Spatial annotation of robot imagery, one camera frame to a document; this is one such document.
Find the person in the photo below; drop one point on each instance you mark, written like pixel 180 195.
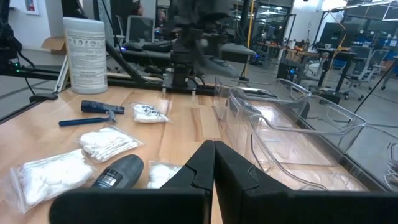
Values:
pixel 161 15
pixel 138 9

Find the black computer tower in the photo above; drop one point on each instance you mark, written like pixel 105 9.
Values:
pixel 287 73

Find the computer mouse with blue light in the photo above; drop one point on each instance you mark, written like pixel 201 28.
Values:
pixel 132 46

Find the blue disposable razor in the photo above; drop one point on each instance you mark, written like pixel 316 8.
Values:
pixel 81 121

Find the cotton swabs clear bag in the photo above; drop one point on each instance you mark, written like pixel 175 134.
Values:
pixel 105 143
pixel 46 177

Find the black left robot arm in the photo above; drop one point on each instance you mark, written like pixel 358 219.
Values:
pixel 182 68

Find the dark blue tube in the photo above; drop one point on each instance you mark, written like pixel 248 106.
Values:
pixel 99 106

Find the clear plastic bin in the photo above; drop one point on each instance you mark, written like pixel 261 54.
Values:
pixel 239 118
pixel 280 158
pixel 222 99

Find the cotton balls bag with writing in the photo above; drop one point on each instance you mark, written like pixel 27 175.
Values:
pixel 149 113

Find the framed wall picture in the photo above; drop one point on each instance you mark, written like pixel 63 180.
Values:
pixel 31 5

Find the small cotton balls bag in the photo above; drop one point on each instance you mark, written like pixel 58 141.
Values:
pixel 161 175

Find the silver aluminium bar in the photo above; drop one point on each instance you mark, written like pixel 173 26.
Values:
pixel 62 74

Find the black monitor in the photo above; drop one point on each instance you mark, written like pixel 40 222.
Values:
pixel 331 34

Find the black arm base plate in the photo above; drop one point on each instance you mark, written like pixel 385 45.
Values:
pixel 183 89

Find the black standing desk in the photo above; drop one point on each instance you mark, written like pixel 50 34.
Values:
pixel 343 73

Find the black deodorant stick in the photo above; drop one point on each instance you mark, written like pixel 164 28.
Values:
pixel 124 171

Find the cardboard box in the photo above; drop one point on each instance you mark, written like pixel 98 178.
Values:
pixel 54 44

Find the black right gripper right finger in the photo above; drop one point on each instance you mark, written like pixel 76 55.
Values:
pixel 280 208

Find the black desktop device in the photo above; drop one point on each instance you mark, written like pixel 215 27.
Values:
pixel 157 46

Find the cluttered wooden worktable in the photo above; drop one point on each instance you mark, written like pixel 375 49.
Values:
pixel 295 54

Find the black frame bracket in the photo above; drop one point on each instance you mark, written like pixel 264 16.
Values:
pixel 43 97

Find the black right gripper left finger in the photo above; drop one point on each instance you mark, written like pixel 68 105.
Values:
pixel 140 205

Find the yellow vertical pole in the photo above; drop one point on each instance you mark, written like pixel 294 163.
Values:
pixel 249 28

